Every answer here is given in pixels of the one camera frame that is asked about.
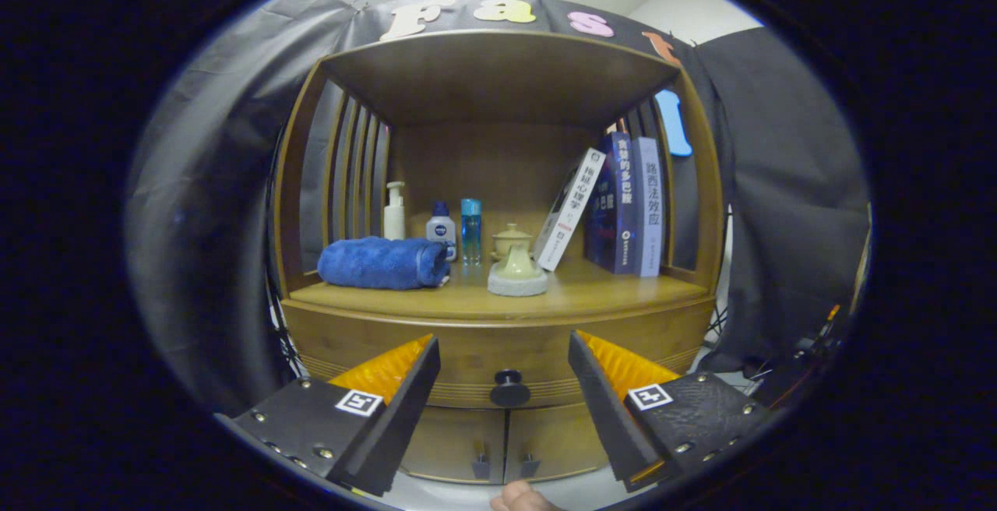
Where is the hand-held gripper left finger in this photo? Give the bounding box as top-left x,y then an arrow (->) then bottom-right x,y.
217,333 -> 442,498

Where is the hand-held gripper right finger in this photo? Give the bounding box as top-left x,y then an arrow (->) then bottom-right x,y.
567,330 -> 772,495

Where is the wooden drawer with black knob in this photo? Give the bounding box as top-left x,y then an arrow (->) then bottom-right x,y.
282,297 -> 716,411

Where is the wooden countertop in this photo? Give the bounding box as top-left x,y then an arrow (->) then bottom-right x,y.
288,258 -> 711,323

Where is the wooden cabinet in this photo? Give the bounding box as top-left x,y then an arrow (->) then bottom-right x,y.
269,28 -> 727,487

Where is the rolled blue towel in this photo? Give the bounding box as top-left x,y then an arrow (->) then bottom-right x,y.
317,236 -> 453,291

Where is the white bottle with blue cap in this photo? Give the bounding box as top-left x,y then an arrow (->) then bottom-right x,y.
425,200 -> 458,263

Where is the white pump bottle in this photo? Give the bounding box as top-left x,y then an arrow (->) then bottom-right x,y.
383,181 -> 407,241

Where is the black equipment with orange parts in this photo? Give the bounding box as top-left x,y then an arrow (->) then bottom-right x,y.
748,305 -> 850,411

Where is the clear blue bottle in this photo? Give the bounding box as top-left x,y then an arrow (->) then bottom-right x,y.
460,198 -> 482,265

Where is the beige lidded teacup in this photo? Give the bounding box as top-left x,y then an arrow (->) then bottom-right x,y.
491,223 -> 534,263

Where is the dark blue book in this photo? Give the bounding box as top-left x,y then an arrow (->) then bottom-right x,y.
584,132 -> 641,275

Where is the white book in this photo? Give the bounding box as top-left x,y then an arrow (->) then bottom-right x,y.
533,147 -> 607,273

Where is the pale grey-blue book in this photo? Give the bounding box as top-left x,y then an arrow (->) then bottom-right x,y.
631,136 -> 665,278

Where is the black backdrop cloth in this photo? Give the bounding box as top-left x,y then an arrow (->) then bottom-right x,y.
125,0 -> 872,418

